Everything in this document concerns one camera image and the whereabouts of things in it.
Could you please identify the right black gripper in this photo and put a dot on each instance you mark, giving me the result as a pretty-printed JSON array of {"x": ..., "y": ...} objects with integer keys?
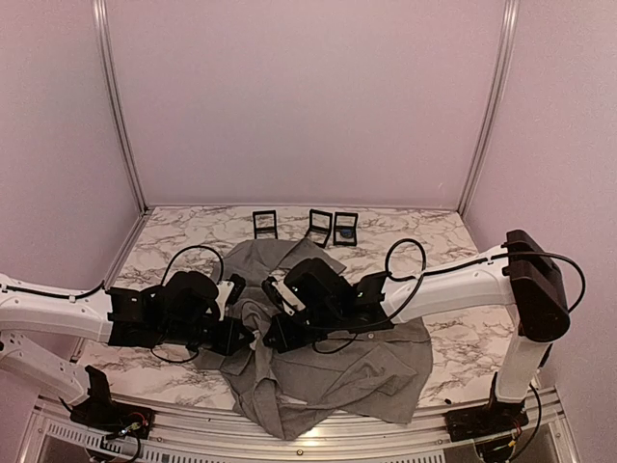
[{"x": 286, "y": 341}]

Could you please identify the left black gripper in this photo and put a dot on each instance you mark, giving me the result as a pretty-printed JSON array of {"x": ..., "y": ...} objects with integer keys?
[{"x": 227, "y": 345}]

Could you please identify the grey button shirt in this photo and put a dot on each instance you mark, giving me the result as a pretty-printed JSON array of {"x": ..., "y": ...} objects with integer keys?
[{"x": 380, "y": 375}]

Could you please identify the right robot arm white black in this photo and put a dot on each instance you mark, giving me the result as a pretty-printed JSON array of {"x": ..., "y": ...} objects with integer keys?
[{"x": 314, "y": 301}]

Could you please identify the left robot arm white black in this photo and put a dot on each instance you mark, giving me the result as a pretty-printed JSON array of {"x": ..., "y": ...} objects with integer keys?
[{"x": 186, "y": 308}]

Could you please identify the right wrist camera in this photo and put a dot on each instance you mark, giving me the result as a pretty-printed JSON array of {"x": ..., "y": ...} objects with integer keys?
[{"x": 281, "y": 296}]

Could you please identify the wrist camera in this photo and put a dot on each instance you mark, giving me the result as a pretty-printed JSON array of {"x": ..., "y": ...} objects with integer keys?
[
  {"x": 281, "y": 296},
  {"x": 230, "y": 291}
]

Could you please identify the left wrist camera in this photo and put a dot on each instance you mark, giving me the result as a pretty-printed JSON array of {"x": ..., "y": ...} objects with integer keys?
[{"x": 230, "y": 291}]

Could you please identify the left black display frame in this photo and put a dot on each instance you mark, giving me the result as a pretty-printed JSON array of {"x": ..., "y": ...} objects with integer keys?
[{"x": 265, "y": 224}]

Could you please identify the black display frame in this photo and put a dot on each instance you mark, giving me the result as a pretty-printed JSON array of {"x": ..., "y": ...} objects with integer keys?
[
  {"x": 320, "y": 227},
  {"x": 345, "y": 229},
  {"x": 265, "y": 224}
]

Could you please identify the middle black display frame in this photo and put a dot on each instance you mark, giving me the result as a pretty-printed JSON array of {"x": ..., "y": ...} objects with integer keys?
[{"x": 320, "y": 227}]

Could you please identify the right black display frame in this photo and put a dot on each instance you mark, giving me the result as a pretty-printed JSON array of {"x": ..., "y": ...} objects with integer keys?
[{"x": 345, "y": 229}]

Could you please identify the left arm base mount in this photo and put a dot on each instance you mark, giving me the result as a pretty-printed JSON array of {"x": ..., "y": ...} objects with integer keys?
[{"x": 102, "y": 412}]

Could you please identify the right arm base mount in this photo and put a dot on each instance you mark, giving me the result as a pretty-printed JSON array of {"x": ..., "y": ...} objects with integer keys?
[{"x": 481, "y": 421}]

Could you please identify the front aluminium rail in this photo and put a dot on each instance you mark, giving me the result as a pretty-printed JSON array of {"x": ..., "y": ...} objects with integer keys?
[{"x": 185, "y": 434}]

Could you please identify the left aluminium frame post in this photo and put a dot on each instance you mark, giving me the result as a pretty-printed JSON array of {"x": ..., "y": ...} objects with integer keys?
[{"x": 101, "y": 24}]

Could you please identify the aluminium frame post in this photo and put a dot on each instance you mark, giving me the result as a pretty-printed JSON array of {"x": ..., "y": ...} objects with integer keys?
[
  {"x": 101, "y": 24},
  {"x": 504, "y": 53}
]

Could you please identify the right aluminium frame post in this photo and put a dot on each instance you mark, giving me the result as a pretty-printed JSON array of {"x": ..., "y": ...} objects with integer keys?
[{"x": 504, "y": 53}]

